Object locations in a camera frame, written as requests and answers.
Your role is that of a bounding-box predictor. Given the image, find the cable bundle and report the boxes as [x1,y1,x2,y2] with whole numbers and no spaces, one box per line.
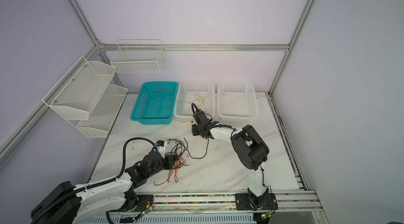
[154,138,190,187]

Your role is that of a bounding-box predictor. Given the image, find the yellow cable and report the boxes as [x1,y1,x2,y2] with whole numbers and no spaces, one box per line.
[184,93,208,112]

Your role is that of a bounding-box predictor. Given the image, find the black cable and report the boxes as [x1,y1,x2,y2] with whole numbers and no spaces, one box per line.
[182,133,210,160]

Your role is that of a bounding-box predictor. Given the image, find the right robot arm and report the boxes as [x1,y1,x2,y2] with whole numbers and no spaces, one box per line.
[191,109,271,201]

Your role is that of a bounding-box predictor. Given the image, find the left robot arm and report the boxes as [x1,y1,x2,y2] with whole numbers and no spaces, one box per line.
[31,140,179,224]

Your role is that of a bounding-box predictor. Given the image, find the white plastic basket middle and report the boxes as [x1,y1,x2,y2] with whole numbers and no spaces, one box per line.
[174,80,216,123]

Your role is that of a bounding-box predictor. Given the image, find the white plastic basket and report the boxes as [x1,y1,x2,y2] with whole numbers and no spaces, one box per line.
[174,80,216,123]
[217,80,259,123]

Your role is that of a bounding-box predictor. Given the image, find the white plastic basket right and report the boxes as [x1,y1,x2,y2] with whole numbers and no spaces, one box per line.
[217,80,259,123]

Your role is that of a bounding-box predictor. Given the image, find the teal plastic basket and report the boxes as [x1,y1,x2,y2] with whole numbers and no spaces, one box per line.
[130,81,178,125]

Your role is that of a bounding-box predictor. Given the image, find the white mesh lower shelf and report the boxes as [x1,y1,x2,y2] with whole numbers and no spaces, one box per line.
[76,84,127,138]

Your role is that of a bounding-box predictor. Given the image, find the white mesh shelf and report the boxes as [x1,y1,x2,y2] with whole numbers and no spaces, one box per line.
[42,57,116,120]
[76,84,127,138]

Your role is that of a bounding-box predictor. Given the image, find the white mesh upper shelf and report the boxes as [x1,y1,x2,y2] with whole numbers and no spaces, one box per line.
[42,57,116,120]

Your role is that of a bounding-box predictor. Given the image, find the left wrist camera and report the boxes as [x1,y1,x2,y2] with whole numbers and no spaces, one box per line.
[156,140,167,159]

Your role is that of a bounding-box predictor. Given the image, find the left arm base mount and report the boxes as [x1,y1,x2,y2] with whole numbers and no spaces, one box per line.
[123,191,154,212]

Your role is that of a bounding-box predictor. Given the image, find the aluminium frame profiles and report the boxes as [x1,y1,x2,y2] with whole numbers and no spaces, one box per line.
[1,0,308,224]

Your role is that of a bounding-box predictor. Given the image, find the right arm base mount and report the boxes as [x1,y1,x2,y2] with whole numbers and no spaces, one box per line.
[235,188,278,211]

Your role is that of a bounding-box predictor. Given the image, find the white wire wall basket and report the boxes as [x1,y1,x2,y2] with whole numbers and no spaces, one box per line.
[110,39,165,74]

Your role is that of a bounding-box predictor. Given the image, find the front rail with cables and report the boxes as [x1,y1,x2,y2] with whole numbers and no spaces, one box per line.
[81,189,324,224]

